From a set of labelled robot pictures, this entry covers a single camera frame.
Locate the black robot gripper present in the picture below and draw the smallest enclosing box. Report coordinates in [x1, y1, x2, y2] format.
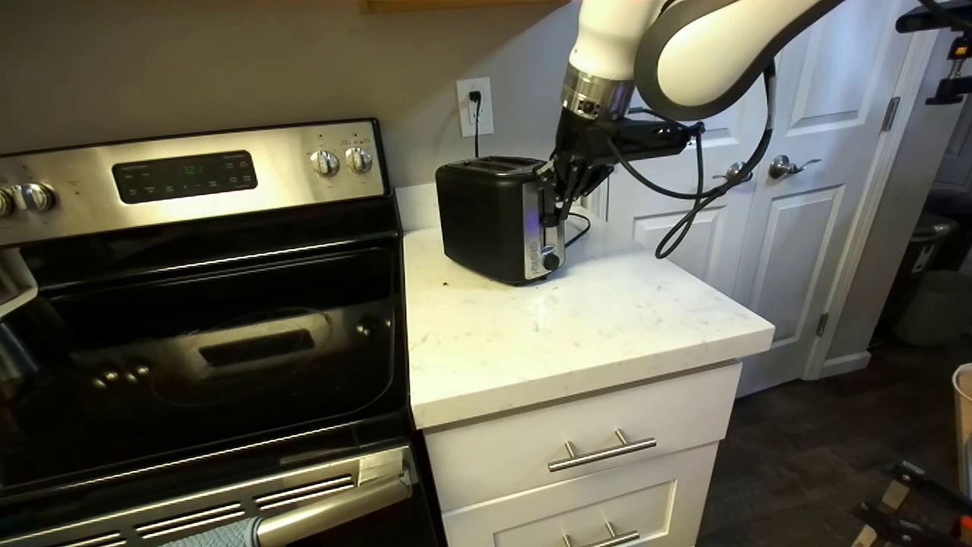
[539, 110, 702, 229]

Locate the black two-slice toaster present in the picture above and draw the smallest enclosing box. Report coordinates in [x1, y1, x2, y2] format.
[435, 155, 566, 287]

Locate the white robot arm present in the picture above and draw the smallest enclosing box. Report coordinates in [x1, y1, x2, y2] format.
[542, 0, 840, 221]

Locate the white panel door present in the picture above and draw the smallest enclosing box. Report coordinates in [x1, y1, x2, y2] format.
[603, 0, 927, 396]

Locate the white kitchen base cabinet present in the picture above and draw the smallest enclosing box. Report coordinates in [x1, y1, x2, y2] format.
[425, 365, 738, 547]

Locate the stainless steel electric stove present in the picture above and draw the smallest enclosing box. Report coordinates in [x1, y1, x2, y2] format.
[0, 119, 444, 547]

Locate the black equipment at top right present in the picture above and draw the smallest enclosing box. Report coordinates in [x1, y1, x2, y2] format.
[892, 0, 972, 110]

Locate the white bin at right edge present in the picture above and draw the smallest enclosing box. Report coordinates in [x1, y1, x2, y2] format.
[951, 361, 972, 498]

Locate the black tripod base on floor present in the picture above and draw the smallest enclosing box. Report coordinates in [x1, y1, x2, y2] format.
[850, 459, 972, 547]

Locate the black toaster power cord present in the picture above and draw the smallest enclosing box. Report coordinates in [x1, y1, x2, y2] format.
[562, 209, 594, 251]

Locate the white wall power outlet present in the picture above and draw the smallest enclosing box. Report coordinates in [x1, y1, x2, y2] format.
[454, 77, 494, 137]

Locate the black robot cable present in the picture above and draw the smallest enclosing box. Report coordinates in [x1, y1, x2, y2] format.
[603, 60, 779, 261]

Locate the silver door lever handle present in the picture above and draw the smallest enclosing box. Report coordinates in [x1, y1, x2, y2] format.
[768, 155, 819, 183]

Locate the upper silver drawer handle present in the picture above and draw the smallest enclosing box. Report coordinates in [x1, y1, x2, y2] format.
[547, 428, 656, 473]

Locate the silver drawer handle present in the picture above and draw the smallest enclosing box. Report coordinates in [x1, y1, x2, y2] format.
[547, 428, 656, 473]
[562, 519, 645, 547]

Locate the lower silver drawer handle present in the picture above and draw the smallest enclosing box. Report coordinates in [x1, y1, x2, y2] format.
[562, 519, 645, 547]

